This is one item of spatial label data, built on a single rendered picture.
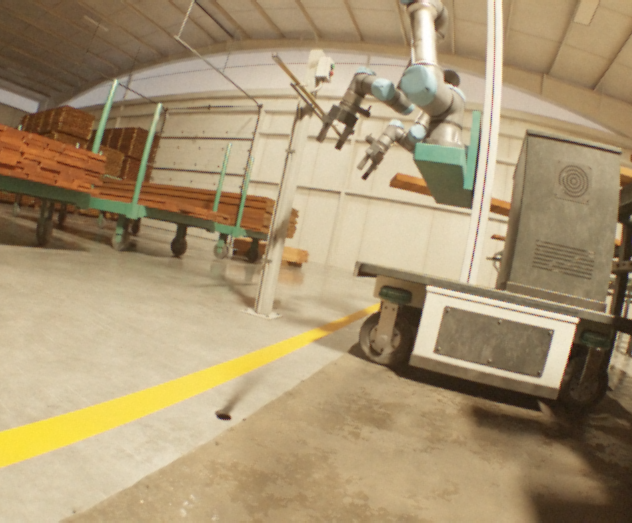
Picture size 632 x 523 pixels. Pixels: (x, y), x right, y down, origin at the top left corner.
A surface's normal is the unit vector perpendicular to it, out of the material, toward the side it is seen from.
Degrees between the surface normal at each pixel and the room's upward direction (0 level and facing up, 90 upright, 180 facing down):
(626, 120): 90
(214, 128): 90
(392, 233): 89
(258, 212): 90
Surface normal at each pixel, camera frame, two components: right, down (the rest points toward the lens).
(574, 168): -0.42, -0.06
